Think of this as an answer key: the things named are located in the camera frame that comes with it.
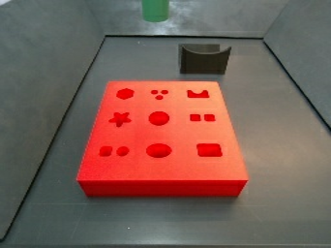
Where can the red shape sorting block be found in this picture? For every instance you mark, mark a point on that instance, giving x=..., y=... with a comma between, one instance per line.
x=162, y=142

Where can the dark grey curved holder block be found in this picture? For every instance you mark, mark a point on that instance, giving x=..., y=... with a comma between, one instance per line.
x=204, y=58

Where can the green round cylinder peg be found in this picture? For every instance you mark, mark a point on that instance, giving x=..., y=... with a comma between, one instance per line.
x=156, y=10

